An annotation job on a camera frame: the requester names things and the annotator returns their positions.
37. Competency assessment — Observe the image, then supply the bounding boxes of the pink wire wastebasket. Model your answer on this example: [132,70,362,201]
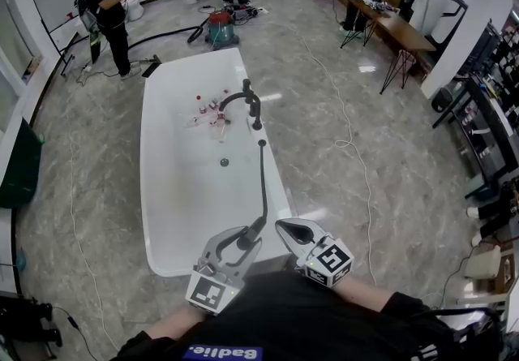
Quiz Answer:
[397,49,419,69]

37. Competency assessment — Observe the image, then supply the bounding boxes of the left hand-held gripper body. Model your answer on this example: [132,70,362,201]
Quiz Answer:
[185,259,245,316]

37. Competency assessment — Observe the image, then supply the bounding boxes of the wooden table with black legs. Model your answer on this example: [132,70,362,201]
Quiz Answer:
[339,0,438,96]

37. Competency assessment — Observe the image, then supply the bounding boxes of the black round bin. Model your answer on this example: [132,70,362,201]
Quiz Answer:
[430,84,454,114]

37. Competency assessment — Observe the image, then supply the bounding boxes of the white bathtub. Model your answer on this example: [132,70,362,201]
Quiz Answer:
[139,47,294,279]

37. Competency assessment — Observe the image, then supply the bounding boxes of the black shower hose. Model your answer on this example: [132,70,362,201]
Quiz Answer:
[250,144,272,231]

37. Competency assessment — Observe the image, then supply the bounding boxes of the black vacuum hose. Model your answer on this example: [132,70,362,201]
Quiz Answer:
[127,24,208,53]

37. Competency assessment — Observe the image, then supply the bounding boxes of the pile of small red-capped bottles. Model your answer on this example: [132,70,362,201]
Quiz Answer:
[182,88,233,144]

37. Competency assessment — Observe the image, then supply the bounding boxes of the cream plastic jug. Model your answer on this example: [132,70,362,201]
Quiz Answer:
[463,244,503,280]

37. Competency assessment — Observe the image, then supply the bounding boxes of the white toilet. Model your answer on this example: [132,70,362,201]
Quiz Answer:
[122,0,146,23]

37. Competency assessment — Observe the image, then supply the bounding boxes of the black shelf rack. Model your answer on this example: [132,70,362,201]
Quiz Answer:
[431,19,519,201]

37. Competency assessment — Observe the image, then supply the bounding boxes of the white floor cable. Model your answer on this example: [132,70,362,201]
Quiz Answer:
[278,21,379,286]

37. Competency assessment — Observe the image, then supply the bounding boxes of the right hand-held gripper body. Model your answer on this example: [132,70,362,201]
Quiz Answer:
[295,234,356,290]

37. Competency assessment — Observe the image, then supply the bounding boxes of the person's right forearm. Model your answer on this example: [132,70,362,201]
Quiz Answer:
[337,273,397,312]

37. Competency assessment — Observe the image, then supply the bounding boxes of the person's black shirt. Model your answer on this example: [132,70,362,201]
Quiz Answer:
[108,269,507,361]

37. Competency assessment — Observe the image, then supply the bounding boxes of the black vacuum floor head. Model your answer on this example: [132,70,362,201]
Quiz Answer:
[140,53,163,78]

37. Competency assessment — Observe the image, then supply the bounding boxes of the white panel with black frame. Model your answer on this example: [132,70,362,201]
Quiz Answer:
[428,0,470,53]

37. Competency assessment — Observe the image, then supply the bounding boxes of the person's left forearm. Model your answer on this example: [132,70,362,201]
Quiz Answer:
[147,303,204,341]

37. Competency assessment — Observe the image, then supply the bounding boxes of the red and green vacuum cleaner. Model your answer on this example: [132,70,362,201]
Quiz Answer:
[204,9,242,51]

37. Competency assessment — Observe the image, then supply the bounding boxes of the black floor equipment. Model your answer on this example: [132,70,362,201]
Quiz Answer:
[0,294,64,357]

